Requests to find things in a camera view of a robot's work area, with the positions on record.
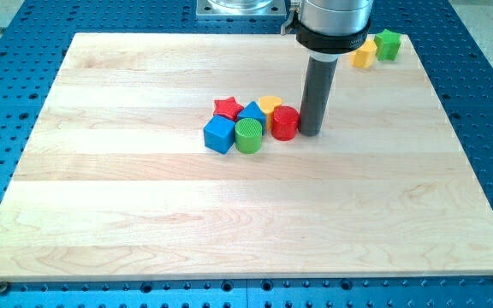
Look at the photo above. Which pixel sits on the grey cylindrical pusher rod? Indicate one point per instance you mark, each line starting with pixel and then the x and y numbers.
pixel 319 78

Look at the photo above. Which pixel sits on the blue triangle block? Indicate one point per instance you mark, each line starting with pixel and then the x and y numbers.
pixel 252 110

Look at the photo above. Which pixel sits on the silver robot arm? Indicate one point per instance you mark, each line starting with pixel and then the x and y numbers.
pixel 327 29

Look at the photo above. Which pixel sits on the blue cube block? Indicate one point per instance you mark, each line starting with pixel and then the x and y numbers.
pixel 219 134

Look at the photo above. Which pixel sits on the yellow hexagon block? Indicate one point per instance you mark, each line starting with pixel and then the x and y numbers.
pixel 365 55

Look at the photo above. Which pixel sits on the red cylinder block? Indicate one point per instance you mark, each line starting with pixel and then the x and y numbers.
pixel 285 123

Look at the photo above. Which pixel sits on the yellow heart block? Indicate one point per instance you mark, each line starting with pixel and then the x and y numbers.
pixel 267 104

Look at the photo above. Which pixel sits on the green star block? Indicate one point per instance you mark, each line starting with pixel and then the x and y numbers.
pixel 388 44

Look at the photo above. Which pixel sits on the green cylinder block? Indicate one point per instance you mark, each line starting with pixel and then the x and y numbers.
pixel 248 135

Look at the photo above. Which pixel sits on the red star block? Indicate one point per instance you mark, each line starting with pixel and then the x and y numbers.
pixel 228 108

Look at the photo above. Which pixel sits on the wooden board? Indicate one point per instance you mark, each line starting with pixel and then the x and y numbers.
pixel 115 182

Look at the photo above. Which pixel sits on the blue perforated table plate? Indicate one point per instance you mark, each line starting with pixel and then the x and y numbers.
pixel 35 41

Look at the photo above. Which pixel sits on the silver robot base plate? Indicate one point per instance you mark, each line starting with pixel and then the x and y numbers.
pixel 220 8

